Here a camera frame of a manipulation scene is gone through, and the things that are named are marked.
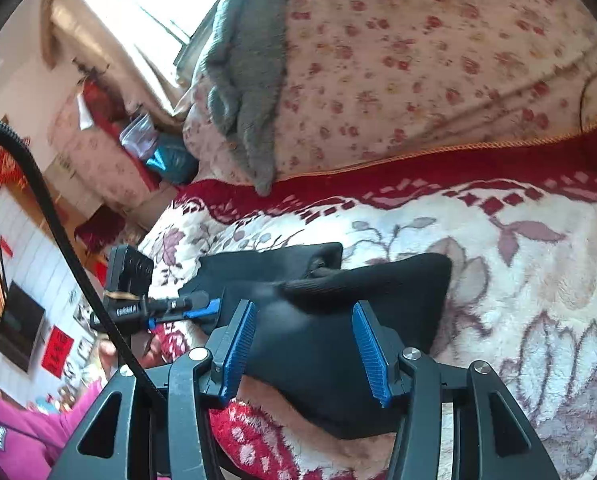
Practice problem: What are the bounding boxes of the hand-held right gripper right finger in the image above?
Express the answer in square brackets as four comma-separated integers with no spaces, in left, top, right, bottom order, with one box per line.
[352,300,561,480]

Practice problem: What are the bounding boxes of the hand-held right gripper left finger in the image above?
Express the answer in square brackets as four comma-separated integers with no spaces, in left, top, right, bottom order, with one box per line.
[47,300,258,480]

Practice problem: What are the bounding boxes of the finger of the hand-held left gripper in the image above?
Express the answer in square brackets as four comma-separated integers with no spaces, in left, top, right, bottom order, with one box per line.
[146,296,222,328]

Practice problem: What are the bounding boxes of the black pants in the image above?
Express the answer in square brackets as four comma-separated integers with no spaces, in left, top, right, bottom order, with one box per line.
[178,241,453,441]

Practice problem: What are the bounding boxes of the person's left forearm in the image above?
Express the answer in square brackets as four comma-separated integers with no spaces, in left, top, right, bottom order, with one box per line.
[0,375,104,480]

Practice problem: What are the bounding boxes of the person's left hand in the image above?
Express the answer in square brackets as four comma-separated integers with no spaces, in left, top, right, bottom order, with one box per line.
[97,332,168,376]

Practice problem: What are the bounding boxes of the floral covered sofa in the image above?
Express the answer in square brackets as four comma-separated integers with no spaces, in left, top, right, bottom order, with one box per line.
[48,82,179,211]

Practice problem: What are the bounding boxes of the teal bag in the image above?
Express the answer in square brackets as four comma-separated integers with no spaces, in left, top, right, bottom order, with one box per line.
[146,135,199,183]

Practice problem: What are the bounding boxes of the black television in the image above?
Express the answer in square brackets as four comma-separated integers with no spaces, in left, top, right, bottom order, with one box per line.
[0,281,46,373]

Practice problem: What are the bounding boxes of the clear plastic bag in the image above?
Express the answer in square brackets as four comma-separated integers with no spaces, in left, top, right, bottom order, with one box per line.
[121,112,156,158]

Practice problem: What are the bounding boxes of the red knot decoration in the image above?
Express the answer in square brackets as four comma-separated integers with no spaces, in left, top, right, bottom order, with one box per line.
[0,152,29,192]

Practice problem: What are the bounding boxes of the pink floral pillow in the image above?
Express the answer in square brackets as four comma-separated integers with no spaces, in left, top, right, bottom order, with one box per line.
[181,80,259,186]

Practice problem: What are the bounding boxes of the red and white plush blanket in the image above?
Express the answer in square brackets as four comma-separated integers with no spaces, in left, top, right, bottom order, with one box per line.
[138,110,597,480]

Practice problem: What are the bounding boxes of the beige curtain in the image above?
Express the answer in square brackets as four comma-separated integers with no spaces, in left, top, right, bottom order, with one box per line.
[48,0,192,126]

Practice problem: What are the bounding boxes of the grey fleece blanket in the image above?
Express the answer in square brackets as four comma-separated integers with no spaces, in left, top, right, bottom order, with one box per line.
[203,0,292,196]

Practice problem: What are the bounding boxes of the floral bed sheet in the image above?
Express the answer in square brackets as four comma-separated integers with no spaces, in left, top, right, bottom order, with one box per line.
[273,0,597,181]

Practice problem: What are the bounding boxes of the thick black sleeved cable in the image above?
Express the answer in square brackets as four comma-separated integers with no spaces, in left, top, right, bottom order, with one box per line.
[0,116,166,411]

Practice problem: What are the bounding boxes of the red wall poster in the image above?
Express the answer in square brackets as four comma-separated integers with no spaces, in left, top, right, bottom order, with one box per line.
[43,326,74,376]

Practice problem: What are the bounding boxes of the thin black cable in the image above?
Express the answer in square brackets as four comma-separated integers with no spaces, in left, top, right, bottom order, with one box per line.
[579,75,597,131]

